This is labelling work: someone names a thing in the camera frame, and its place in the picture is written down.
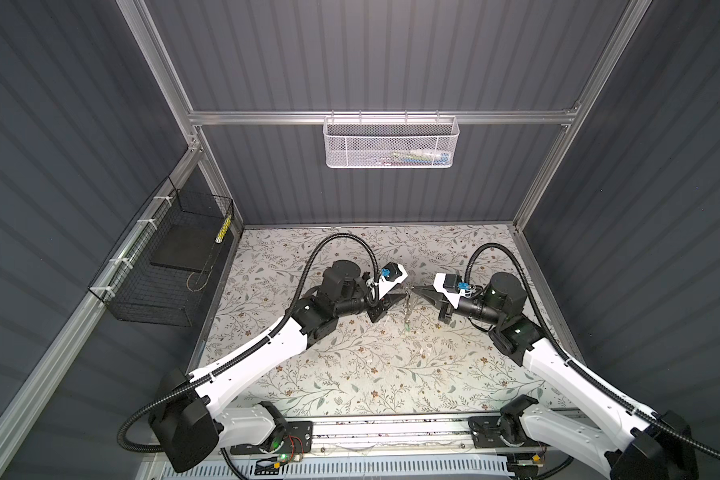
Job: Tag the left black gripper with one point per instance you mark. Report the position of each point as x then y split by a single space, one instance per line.
383 305

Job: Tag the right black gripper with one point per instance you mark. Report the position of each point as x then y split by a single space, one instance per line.
432 292

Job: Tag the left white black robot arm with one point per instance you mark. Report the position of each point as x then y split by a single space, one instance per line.
258 354

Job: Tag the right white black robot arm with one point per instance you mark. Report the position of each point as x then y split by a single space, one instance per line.
653 453

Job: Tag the floral table mat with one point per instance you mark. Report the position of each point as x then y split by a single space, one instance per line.
366 368

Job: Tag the pens in white basket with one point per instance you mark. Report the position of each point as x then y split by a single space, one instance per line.
413 158

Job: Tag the yellow marker in basket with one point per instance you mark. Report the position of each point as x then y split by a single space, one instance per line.
223 230

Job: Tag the black pad in basket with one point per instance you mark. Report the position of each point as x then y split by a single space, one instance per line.
187 248

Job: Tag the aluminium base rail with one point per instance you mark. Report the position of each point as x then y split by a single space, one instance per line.
390 432

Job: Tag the white wire mesh basket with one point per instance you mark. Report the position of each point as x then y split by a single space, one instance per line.
349 140

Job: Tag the white ventilated cable duct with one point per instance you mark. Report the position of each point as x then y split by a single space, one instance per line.
382 467

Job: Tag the black wire basket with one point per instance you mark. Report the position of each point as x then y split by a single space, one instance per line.
133 290

